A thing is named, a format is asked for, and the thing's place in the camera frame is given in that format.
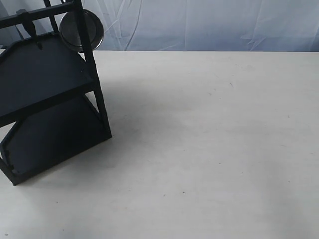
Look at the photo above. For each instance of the black tiered shelf rack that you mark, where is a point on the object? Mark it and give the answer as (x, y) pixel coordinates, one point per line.
(50, 94)

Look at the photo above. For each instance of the stainless steel mug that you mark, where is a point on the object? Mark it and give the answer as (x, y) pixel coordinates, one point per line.
(69, 32)

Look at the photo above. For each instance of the blue backdrop cloth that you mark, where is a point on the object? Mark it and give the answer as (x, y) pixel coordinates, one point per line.
(208, 25)

